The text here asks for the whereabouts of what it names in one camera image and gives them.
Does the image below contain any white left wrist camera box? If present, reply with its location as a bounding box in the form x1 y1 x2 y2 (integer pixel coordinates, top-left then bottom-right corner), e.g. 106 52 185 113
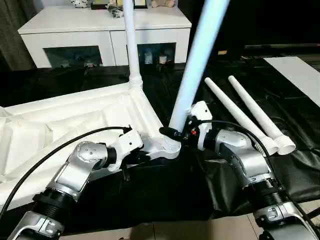
107 129 146 174

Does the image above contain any white side table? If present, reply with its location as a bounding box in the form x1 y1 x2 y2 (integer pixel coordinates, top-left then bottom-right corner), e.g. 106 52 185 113
263 56 320 109

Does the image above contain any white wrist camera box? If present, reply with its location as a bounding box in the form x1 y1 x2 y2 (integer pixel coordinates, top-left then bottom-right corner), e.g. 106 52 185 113
189 100 214 152
107 129 146 174

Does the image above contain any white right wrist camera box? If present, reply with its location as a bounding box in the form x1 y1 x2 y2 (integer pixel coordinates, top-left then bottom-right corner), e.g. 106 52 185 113
189 100 214 152

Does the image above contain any white plastic table top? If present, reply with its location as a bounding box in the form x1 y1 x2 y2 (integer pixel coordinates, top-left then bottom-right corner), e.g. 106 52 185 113
0 82 182 212

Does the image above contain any white cabinet with glass doors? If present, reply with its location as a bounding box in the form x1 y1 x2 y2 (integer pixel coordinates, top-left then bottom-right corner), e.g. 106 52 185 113
18 4 193 69

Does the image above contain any white plastic table leg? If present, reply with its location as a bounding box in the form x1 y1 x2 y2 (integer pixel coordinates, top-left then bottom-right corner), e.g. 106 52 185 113
228 75 297 156
167 0 231 152
122 0 144 94
204 77 279 157

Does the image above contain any black work mat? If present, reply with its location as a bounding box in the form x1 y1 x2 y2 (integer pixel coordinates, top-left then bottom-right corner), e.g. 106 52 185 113
0 56 320 236

